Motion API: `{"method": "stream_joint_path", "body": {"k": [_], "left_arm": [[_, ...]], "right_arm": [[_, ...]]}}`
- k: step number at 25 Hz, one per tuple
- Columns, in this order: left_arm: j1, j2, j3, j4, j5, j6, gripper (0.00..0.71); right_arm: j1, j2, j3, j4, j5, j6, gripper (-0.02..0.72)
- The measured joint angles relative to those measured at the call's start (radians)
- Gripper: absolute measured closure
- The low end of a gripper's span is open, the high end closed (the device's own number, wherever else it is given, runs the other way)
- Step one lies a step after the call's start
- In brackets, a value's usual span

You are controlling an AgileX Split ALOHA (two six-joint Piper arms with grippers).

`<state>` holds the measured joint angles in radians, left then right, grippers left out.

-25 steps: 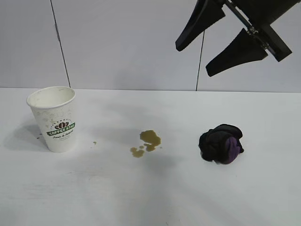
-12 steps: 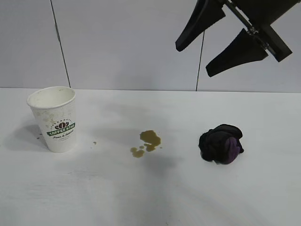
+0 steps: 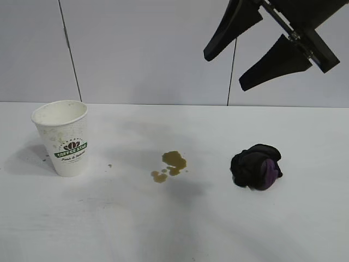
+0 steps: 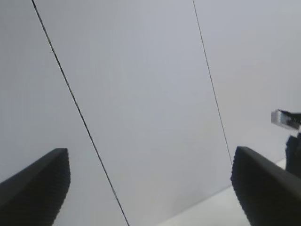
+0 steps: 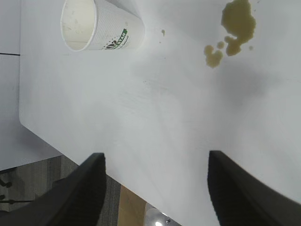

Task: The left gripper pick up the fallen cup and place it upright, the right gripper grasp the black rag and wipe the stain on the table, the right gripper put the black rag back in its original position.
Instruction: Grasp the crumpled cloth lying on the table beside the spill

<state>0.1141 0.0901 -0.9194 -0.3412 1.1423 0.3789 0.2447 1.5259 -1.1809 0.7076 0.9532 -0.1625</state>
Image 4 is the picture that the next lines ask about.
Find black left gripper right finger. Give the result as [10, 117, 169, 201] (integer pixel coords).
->
[230, 146, 301, 226]

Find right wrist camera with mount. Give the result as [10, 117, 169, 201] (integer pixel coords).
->
[271, 109, 301, 130]

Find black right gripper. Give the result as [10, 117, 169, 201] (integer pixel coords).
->
[285, 131, 301, 174]

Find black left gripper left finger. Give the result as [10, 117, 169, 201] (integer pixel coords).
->
[0, 147, 71, 226]

